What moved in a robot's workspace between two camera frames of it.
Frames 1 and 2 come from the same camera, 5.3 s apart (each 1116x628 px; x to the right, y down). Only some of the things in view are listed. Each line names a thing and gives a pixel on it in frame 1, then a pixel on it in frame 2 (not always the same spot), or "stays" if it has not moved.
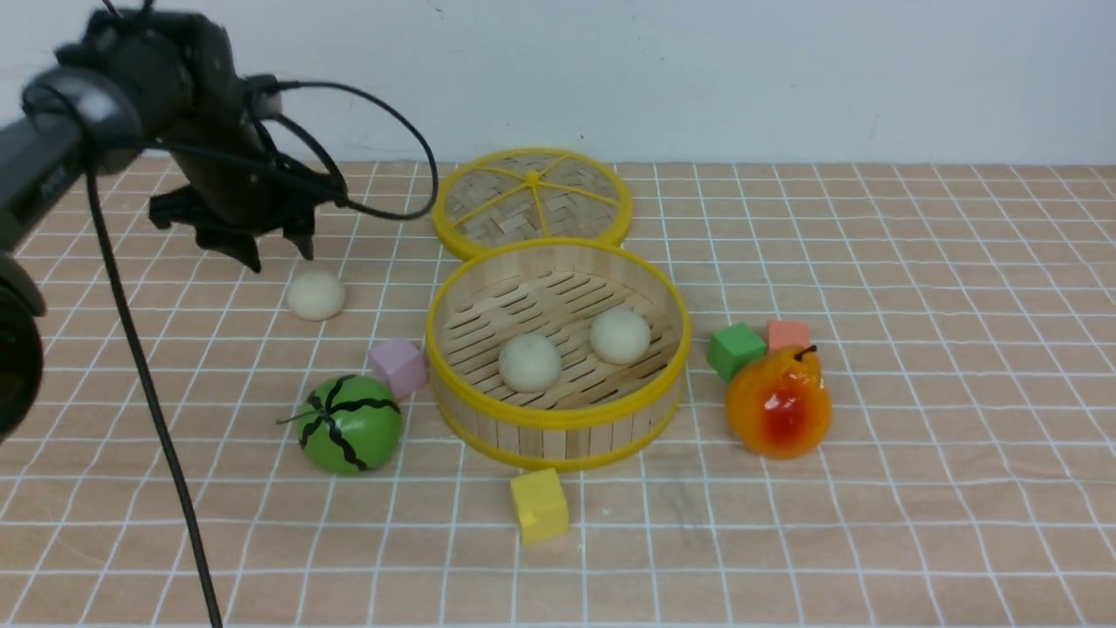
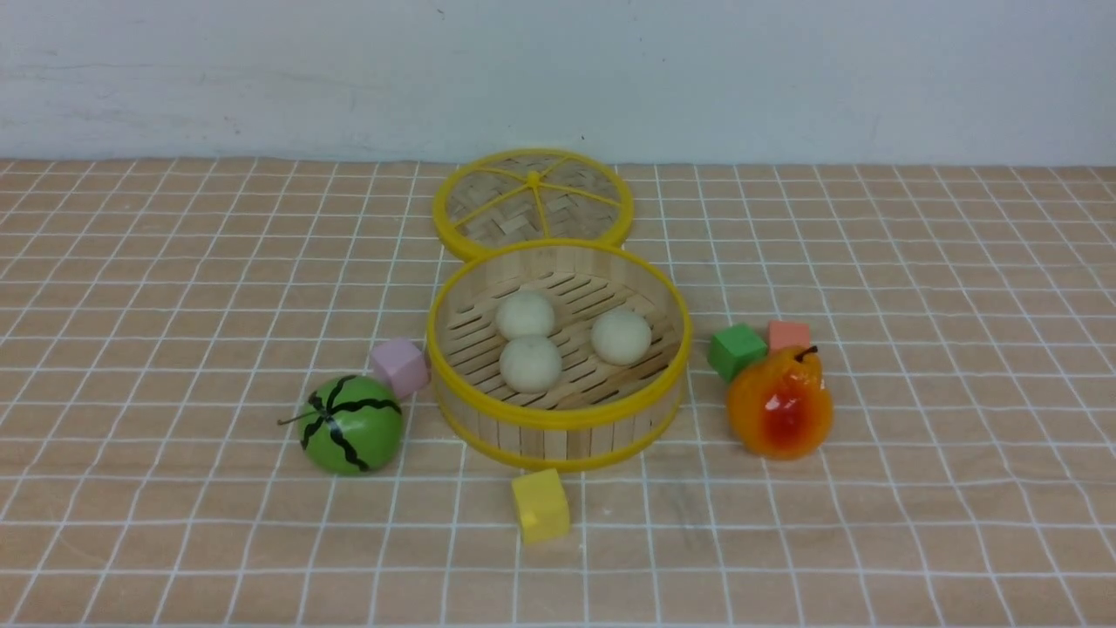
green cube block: [731, 347] stays
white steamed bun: [316, 296] → [524, 313]
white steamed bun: [529, 364] stays
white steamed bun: [620, 335] stays
